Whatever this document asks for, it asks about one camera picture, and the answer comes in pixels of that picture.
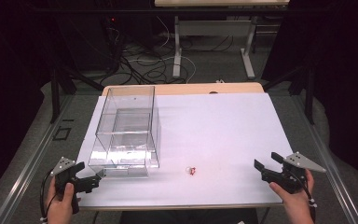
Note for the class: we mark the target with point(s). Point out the white desk frame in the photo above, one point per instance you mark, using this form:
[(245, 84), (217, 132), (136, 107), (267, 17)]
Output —
[(211, 29)]

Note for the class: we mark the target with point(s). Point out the person's dark lap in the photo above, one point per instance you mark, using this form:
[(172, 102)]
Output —
[(186, 217)]

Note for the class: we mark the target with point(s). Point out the black power strip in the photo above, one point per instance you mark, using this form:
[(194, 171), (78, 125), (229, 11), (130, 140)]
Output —
[(112, 23)]

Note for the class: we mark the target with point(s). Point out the clear acrylic box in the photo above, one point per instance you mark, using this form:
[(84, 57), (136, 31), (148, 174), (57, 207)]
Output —
[(127, 130)]

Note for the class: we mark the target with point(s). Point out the aluminium rail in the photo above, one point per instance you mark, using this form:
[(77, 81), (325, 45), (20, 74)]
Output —
[(28, 168), (332, 168)]

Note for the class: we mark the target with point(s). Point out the small red and white trinket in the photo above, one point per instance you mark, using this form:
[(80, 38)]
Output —
[(191, 170)]

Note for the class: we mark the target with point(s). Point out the dark curtain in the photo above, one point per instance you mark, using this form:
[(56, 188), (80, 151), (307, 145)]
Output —
[(345, 77), (9, 77)]

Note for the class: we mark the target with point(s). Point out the black metal stand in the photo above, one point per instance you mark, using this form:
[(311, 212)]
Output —
[(304, 87), (60, 90)]

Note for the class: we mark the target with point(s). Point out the person's right hand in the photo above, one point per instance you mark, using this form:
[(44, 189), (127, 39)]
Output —
[(295, 197)]

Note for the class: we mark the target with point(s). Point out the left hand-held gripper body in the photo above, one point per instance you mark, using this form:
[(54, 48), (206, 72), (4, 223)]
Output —
[(62, 175)]

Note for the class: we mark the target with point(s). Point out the person's left hand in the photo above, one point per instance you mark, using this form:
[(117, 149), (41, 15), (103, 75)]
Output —
[(60, 207)]

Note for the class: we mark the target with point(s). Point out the white plug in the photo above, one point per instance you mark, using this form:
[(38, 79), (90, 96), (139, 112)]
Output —
[(219, 81)]

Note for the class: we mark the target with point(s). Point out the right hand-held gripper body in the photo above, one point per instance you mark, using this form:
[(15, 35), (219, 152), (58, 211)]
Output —
[(287, 177)]

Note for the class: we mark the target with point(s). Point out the white table mat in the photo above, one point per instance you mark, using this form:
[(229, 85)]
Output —
[(217, 140)]

